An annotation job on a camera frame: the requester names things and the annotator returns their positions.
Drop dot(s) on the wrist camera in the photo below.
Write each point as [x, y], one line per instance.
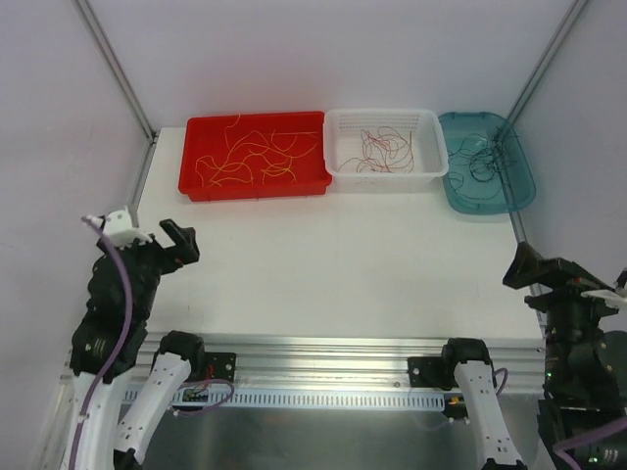
[613, 297]
[119, 226]

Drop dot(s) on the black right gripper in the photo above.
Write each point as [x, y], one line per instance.
[558, 273]

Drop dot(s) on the teal transparent plastic tray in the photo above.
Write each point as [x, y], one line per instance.
[488, 171]

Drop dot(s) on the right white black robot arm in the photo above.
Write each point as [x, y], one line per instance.
[582, 412]

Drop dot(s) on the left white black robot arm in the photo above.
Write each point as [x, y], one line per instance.
[106, 344]

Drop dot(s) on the red plastic tray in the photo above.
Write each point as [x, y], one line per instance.
[253, 156]

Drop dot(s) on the left aluminium frame post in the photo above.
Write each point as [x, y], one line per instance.
[99, 36]

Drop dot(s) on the right aluminium frame post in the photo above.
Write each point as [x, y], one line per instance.
[562, 32]

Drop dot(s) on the aluminium frame post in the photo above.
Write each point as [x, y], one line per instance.
[562, 32]
[99, 36]

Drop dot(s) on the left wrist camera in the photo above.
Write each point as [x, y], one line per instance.
[119, 226]

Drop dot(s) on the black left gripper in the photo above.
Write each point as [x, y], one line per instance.
[160, 255]

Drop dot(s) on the white slotted cable duct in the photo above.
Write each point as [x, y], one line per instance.
[303, 399]

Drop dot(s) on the white perforated plastic basket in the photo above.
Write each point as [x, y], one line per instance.
[390, 151]

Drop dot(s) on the aluminium extrusion rail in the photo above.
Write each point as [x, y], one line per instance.
[348, 364]

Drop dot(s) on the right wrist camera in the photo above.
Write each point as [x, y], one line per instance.
[613, 297]

